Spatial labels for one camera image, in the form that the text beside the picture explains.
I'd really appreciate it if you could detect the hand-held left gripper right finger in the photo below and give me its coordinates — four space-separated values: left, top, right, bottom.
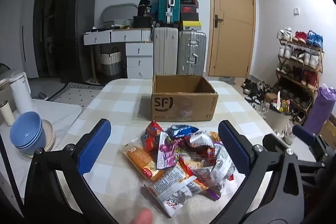
207 120 310 224

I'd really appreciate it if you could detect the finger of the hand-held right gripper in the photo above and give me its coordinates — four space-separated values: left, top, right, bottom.
262 133 288 153
292 125 328 159

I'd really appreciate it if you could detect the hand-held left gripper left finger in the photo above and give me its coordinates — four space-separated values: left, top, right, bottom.
24 118 119 224

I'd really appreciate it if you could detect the orange bread packet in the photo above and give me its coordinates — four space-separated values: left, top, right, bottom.
124 138 166 182

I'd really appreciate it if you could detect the blue cookie packet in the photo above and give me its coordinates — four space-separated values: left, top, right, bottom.
166 124 200 139

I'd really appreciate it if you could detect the red chip packet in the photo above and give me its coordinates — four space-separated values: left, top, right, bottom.
141 120 164 152

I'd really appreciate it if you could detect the brown cardboard box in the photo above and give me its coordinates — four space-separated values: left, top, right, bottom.
151 74 219 122

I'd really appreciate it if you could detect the purple snack packet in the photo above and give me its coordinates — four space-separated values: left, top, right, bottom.
155 132 184 170

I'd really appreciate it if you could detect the white red snack packet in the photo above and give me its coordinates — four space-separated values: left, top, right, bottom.
144 164 200 218

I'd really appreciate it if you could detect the person's left hand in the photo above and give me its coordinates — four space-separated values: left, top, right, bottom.
130 208 153 224

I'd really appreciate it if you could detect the white sneaker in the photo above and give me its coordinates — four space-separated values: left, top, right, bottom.
273 122 297 146

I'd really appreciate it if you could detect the white trash bin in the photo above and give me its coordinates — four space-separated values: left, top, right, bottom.
265 90 293 132

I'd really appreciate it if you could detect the brown cardboard carton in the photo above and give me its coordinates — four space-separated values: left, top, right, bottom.
319 114 336 143

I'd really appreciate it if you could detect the purple rolled mat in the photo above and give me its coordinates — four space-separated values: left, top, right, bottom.
304 84 336 132

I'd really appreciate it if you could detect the small cardboard carton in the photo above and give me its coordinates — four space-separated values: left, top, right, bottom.
265 93 280 105

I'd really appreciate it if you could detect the white side table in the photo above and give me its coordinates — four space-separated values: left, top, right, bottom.
0 98 82 188

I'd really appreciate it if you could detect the pile of black white shoes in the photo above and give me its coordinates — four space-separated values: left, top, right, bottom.
241 78 272 114

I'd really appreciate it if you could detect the black white patterned rug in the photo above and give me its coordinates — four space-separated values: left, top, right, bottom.
47 81 105 104

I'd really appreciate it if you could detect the shoe rack with shoes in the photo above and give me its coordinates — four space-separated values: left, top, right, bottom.
276 27 324 123

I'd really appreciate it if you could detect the wooden shoe rack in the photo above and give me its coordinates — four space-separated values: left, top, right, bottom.
276 38 324 125

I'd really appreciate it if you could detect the stack of blue bowls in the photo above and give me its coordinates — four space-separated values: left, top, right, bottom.
10 111 46 156

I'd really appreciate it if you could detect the woven laundry basket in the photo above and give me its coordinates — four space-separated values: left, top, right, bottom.
98 47 122 75

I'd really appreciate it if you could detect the white electric kettle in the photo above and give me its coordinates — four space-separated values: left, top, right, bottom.
9 72 34 115

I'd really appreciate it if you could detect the white thermos bottle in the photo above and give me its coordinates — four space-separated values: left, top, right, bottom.
0 101 15 127

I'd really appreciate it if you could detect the silver suitcase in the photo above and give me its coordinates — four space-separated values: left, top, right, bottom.
177 29 207 75

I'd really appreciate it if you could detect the white desk with drawers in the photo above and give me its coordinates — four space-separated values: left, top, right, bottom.
83 28 154 80

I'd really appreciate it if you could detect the wooden door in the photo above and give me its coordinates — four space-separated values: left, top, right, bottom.
206 0 256 78

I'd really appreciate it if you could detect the dark grey refrigerator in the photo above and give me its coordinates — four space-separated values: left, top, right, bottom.
54 0 95 83

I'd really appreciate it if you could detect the white suitcase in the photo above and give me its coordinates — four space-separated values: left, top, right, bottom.
153 21 179 77

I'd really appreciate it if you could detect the yellow box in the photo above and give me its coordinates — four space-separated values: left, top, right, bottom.
179 21 202 31

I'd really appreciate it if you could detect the black tall cabinet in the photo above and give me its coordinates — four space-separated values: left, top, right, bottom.
34 0 66 78

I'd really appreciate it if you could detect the black storage box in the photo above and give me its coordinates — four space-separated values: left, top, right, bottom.
133 15 155 29

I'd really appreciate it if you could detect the white wardrobe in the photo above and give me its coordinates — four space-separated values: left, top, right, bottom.
16 0 40 77

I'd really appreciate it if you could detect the dark brown shoe box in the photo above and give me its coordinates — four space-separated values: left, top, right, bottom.
180 13 199 22

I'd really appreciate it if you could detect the red black shoe box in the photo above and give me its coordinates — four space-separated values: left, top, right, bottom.
180 5 199 14

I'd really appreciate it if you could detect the black bag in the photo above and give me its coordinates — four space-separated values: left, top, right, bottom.
137 0 153 17

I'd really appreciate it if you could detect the teal suitcase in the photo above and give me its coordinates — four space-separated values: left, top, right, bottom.
158 0 181 24

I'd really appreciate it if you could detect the grey oval frame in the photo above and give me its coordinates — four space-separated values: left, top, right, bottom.
101 3 138 28

